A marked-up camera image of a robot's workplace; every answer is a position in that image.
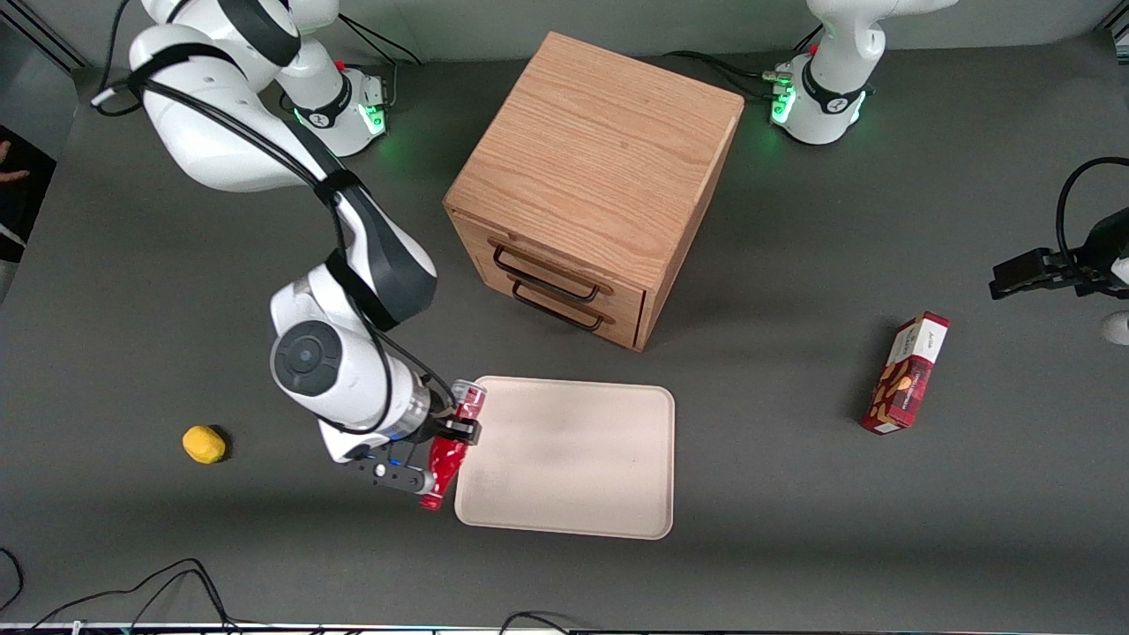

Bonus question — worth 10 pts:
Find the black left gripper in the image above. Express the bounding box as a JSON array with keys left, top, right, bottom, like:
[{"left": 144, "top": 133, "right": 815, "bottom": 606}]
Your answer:
[{"left": 989, "top": 207, "right": 1129, "bottom": 302}]

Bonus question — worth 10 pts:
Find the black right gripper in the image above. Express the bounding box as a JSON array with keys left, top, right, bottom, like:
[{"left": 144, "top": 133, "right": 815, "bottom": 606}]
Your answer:
[{"left": 413, "top": 407, "right": 482, "bottom": 461}]

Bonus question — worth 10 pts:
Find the red coke bottle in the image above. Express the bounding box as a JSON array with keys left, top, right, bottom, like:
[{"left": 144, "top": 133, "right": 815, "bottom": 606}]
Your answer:
[{"left": 418, "top": 378, "right": 489, "bottom": 512}]

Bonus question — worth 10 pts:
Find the beige plastic tray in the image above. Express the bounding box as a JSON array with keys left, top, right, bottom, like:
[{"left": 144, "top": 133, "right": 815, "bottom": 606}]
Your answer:
[{"left": 453, "top": 376, "right": 677, "bottom": 541}]

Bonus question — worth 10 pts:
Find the red cookie box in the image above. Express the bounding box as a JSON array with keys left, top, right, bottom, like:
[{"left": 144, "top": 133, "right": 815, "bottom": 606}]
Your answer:
[{"left": 861, "top": 310, "right": 952, "bottom": 436}]

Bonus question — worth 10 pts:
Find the yellow lemon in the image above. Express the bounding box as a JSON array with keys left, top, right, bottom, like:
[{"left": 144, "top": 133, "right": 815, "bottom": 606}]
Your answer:
[{"left": 182, "top": 425, "right": 228, "bottom": 466}]

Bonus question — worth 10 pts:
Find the wooden drawer cabinet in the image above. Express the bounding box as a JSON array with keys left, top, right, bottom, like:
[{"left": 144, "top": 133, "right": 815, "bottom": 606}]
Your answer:
[{"left": 443, "top": 31, "right": 745, "bottom": 353}]

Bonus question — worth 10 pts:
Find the person in dark clothing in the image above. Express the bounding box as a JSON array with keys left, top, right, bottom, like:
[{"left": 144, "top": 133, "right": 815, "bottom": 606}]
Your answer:
[{"left": 0, "top": 128, "right": 59, "bottom": 265}]

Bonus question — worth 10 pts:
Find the black left gripper cable loop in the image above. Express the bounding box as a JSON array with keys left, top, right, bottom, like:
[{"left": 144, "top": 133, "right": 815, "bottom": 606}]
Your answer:
[{"left": 1055, "top": 156, "right": 1129, "bottom": 270}]

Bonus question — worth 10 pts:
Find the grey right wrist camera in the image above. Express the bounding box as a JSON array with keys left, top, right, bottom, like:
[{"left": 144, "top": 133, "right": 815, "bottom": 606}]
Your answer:
[{"left": 355, "top": 452, "right": 437, "bottom": 497}]

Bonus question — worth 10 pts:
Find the black metal drawer handle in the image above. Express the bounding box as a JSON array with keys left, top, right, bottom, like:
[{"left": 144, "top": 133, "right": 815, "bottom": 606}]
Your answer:
[
  {"left": 512, "top": 280, "right": 608, "bottom": 333},
  {"left": 492, "top": 244, "right": 602, "bottom": 303}
]

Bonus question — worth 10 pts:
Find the short black table-edge cable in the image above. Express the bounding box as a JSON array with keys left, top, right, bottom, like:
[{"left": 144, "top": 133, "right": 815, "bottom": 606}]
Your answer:
[{"left": 497, "top": 610, "right": 579, "bottom": 635}]

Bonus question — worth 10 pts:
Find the long black table-edge cable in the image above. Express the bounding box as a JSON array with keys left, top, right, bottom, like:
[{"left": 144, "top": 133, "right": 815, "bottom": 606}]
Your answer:
[{"left": 25, "top": 557, "right": 243, "bottom": 632}]

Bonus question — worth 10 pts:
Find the black cable along right arm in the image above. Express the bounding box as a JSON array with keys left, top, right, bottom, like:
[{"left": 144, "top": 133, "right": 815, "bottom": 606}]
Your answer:
[{"left": 91, "top": 0, "right": 460, "bottom": 435}]

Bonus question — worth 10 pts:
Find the black left arm base cable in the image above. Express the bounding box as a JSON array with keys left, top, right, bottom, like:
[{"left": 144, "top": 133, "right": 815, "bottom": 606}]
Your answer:
[{"left": 662, "top": 25, "right": 826, "bottom": 100}]

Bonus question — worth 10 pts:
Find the black arm base cable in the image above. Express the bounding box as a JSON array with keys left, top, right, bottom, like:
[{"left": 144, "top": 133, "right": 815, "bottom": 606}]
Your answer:
[
  {"left": 333, "top": 13, "right": 424, "bottom": 108},
  {"left": 662, "top": 25, "right": 826, "bottom": 100}
]

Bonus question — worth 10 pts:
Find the black right arm base cable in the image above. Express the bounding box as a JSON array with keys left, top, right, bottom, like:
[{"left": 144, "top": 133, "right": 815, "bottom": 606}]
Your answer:
[{"left": 333, "top": 13, "right": 424, "bottom": 108}]

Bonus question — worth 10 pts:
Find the black curved edge cable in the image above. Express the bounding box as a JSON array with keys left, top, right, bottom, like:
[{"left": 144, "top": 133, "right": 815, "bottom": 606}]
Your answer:
[{"left": 0, "top": 546, "right": 25, "bottom": 615}]

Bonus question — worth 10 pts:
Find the aluminium frame rail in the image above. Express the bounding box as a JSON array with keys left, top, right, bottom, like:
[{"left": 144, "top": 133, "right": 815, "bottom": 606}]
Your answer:
[{"left": 0, "top": 0, "right": 92, "bottom": 73}]

